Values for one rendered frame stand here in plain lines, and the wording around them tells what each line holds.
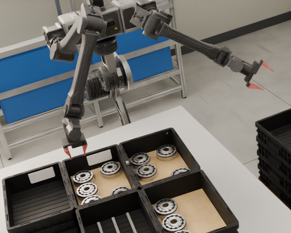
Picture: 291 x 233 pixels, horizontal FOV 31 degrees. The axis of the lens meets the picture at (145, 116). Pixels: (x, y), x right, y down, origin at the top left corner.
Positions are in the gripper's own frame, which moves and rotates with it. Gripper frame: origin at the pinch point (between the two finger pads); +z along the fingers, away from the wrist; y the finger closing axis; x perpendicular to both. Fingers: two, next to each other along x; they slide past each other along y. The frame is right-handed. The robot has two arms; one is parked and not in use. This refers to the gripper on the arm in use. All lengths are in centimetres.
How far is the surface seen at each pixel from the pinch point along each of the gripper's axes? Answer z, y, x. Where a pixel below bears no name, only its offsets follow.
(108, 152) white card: 16.4, 16.1, 18.4
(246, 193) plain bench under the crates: 36, 73, -21
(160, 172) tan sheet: 23.2, 36.8, -1.2
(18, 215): 23.9, -33.9, 1.0
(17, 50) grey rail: 18, -16, 188
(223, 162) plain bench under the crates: 36, 74, 7
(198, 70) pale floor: 109, 150, 243
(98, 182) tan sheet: 23.5, 6.6, 6.7
